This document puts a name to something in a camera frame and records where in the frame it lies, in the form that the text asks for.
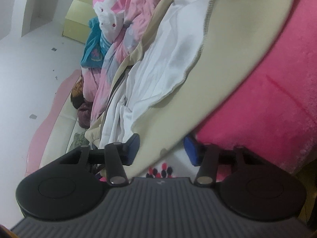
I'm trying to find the beige zip-up jacket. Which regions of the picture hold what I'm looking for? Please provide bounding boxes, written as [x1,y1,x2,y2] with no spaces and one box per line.
[85,0,293,178]

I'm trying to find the cream pillow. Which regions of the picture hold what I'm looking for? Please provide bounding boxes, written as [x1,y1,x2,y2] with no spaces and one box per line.
[39,96,89,168]

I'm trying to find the pink bed headboard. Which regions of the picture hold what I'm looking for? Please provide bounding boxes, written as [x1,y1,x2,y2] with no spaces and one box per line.
[25,69,81,176]

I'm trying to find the teal patterned blanket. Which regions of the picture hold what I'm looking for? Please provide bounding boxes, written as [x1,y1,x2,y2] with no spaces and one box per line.
[81,17,111,68]

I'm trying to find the pale yellow wardrobe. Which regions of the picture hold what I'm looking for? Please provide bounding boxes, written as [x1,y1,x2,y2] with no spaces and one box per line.
[62,0,96,44]

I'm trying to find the pink floral duvet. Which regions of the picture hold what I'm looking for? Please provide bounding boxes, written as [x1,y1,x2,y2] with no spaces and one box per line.
[81,0,160,125]

